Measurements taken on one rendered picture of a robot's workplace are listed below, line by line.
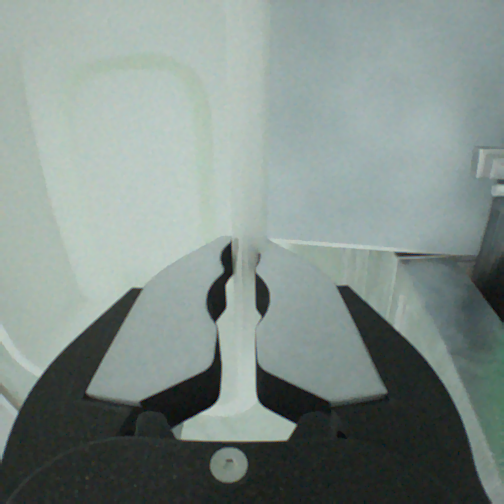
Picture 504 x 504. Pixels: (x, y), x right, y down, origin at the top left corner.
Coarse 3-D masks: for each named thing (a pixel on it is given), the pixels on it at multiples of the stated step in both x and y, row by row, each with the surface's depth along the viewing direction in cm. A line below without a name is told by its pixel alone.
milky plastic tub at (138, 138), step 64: (0, 0) 7; (64, 0) 9; (128, 0) 10; (192, 0) 10; (256, 0) 7; (0, 64) 13; (64, 64) 14; (128, 64) 14; (192, 64) 14; (256, 64) 8; (0, 128) 14; (64, 128) 16; (128, 128) 16; (192, 128) 15; (256, 128) 8; (0, 192) 15; (64, 192) 18; (128, 192) 18; (192, 192) 17; (256, 192) 9; (0, 256) 15; (64, 256) 21; (128, 256) 20; (256, 256) 11; (0, 320) 15; (64, 320) 21; (256, 320) 12
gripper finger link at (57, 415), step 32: (96, 320) 8; (64, 352) 7; (96, 352) 7; (64, 384) 6; (32, 416) 5; (64, 416) 5; (96, 416) 5; (128, 416) 5; (32, 448) 4; (64, 448) 5; (0, 480) 4
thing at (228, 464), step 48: (144, 432) 5; (48, 480) 4; (96, 480) 4; (144, 480) 4; (192, 480) 4; (240, 480) 4; (288, 480) 4; (336, 480) 4; (384, 480) 4; (432, 480) 4
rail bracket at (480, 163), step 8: (472, 152) 33; (480, 152) 31; (488, 152) 31; (496, 152) 31; (472, 160) 33; (480, 160) 31; (488, 160) 30; (496, 160) 29; (472, 168) 33; (480, 168) 32; (488, 168) 31; (496, 168) 30; (472, 176) 34; (480, 176) 32; (488, 176) 31; (496, 176) 30; (496, 184) 24; (496, 192) 24
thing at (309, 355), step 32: (288, 256) 10; (256, 288) 10; (288, 288) 9; (320, 288) 9; (288, 320) 8; (320, 320) 8; (352, 320) 8; (256, 352) 7; (288, 352) 7; (320, 352) 7; (352, 352) 7; (256, 384) 7; (288, 384) 6; (320, 384) 6; (352, 384) 6; (288, 416) 7
